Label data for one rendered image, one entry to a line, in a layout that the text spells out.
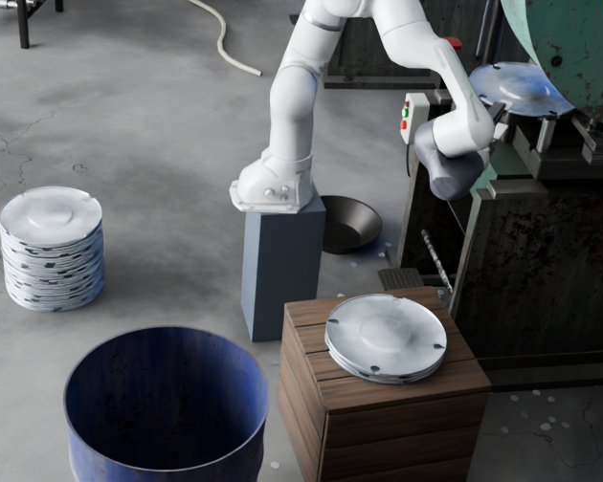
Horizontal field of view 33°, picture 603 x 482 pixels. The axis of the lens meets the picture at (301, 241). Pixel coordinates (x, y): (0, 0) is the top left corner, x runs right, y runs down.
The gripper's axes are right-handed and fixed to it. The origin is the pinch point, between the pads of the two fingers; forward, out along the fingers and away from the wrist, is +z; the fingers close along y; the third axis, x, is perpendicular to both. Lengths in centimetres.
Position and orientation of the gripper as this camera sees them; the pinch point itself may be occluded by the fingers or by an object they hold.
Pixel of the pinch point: (501, 118)
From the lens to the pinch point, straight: 259.9
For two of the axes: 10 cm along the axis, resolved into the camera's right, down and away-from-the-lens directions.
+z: 4.7, -5.0, 7.3
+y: 0.7, -8.0, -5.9
